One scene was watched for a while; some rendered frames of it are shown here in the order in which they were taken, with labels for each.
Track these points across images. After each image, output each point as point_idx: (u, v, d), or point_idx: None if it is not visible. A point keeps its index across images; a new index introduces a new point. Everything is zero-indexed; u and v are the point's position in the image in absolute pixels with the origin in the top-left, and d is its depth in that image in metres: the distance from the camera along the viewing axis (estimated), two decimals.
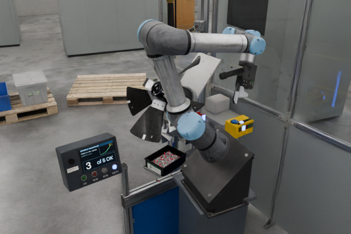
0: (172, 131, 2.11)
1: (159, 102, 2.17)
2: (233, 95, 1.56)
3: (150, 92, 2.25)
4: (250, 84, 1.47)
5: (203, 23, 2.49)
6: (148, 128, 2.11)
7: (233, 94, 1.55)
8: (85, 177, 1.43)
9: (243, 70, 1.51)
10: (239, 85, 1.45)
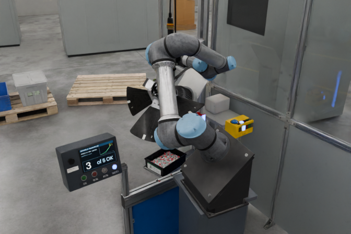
0: None
1: (159, 102, 2.17)
2: None
3: (150, 92, 2.25)
4: None
5: (203, 43, 2.56)
6: (148, 128, 2.11)
7: None
8: (85, 177, 1.43)
9: None
10: None
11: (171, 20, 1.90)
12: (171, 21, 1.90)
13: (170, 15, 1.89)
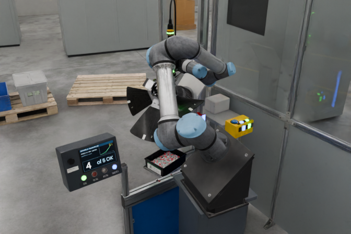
0: None
1: (159, 102, 2.17)
2: None
3: (150, 92, 2.25)
4: None
5: (203, 47, 2.57)
6: (148, 128, 2.11)
7: None
8: (85, 177, 1.43)
9: None
10: None
11: (171, 26, 1.92)
12: (171, 27, 1.92)
13: (170, 21, 1.91)
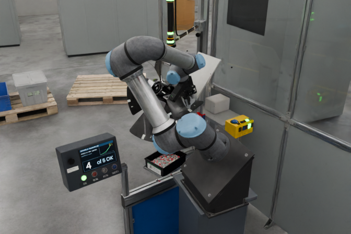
0: None
1: None
2: (185, 103, 1.92)
3: None
4: (193, 90, 1.88)
5: (203, 23, 2.49)
6: (148, 128, 2.12)
7: (184, 102, 1.92)
8: (85, 177, 1.43)
9: (182, 83, 1.86)
10: (189, 100, 1.88)
11: None
12: None
13: None
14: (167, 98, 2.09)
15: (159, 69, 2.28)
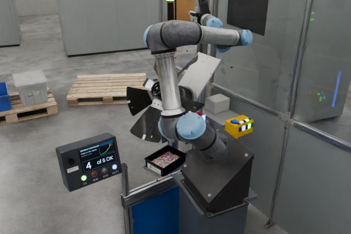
0: None
1: None
2: None
3: None
4: None
5: None
6: (134, 101, 2.35)
7: None
8: (85, 177, 1.43)
9: None
10: (192, 14, 1.80)
11: None
12: None
13: None
14: (153, 105, 2.16)
15: (179, 72, 2.12)
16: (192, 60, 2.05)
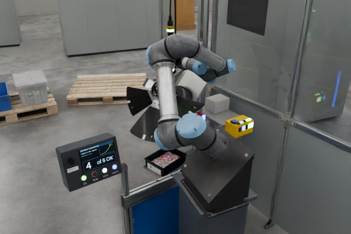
0: None
1: None
2: None
3: None
4: None
5: (203, 45, 2.56)
6: (134, 101, 2.35)
7: None
8: (85, 177, 1.43)
9: None
10: None
11: (171, 23, 1.91)
12: (171, 24, 1.91)
13: (170, 18, 1.90)
14: (153, 105, 2.16)
15: (179, 72, 2.12)
16: None
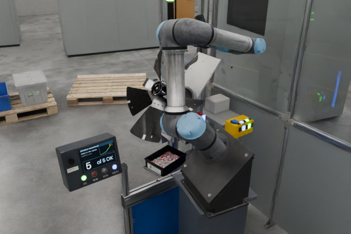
0: None
1: None
2: None
3: None
4: None
5: None
6: (134, 101, 2.35)
7: None
8: (85, 177, 1.43)
9: None
10: None
11: None
12: None
13: None
14: (153, 105, 2.16)
15: None
16: (192, 60, 2.05)
